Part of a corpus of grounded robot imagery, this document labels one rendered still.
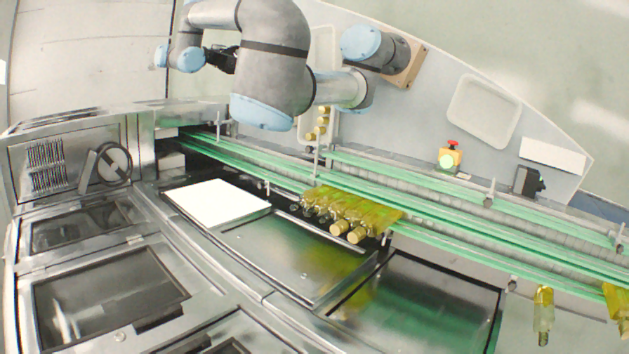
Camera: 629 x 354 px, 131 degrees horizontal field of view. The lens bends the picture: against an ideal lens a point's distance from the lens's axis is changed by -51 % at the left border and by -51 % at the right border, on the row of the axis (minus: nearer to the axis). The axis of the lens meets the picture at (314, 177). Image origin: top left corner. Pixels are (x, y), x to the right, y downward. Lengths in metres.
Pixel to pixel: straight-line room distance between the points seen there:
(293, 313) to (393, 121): 0.75
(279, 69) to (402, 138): 0.72
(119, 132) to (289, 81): 1.18
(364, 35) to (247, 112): 0.46
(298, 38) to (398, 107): 0.69
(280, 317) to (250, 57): 0.56
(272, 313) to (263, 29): 0.61
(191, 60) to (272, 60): 0.38
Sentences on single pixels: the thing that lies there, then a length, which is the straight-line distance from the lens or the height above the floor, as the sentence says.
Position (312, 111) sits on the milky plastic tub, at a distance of 1.26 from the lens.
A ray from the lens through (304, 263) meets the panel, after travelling 0.86.
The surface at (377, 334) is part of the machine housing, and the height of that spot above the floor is 1.27.
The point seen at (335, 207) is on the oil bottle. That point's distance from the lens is 0.86.
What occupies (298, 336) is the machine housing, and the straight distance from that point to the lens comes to 0.68.
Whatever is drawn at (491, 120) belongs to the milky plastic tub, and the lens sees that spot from 1.00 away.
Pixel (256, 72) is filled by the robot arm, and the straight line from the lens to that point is 0.44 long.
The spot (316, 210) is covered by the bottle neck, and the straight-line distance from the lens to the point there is 0.88.
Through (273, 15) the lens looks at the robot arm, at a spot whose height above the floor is 1.46.
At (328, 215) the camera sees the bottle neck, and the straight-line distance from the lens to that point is 0.84.
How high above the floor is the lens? 1.75
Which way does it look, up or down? 49 degrees down
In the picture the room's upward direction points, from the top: 107 degrees counter-clockwise
